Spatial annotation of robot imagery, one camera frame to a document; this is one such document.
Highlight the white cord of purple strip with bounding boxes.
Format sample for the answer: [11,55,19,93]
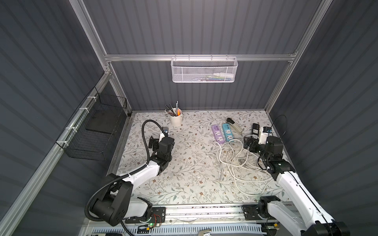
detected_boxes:
[214,141,252,181]

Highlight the white cord of black strip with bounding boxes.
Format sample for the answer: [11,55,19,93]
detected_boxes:
[227,135,272,178]

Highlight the teal power strip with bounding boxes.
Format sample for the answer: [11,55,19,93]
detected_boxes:
[222,124,234,142]

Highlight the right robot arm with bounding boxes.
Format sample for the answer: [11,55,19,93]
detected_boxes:
[243,136,350,236]

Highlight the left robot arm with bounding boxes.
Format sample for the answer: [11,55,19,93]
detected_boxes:
[84,137,175,226]

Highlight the cream pen cup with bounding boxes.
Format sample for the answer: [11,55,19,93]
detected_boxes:
[168,108,184,127]

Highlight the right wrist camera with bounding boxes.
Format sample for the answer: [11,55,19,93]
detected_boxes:
[258,126,272,145]

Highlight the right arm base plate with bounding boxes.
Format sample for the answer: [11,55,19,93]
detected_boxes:
[241,204,275,221]

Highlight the black pad in black basket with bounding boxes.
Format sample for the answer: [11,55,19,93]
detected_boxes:
[85,110,119,134]

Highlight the purple power strip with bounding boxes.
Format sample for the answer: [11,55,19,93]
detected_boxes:
[211,124,225,145]

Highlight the black power strip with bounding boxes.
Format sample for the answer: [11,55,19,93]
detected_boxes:
[252,123,260,140]

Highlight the black wire wall basket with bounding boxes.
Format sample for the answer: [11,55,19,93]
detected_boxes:
[57,86,128,161]

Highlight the white wire wall basket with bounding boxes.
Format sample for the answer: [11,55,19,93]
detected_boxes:
[170,56,238,83]

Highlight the white cord of teal strip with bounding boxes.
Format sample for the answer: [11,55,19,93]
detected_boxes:
[220,138,275,198]

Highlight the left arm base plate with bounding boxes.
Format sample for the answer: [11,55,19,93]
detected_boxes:
[124,207,166,224]

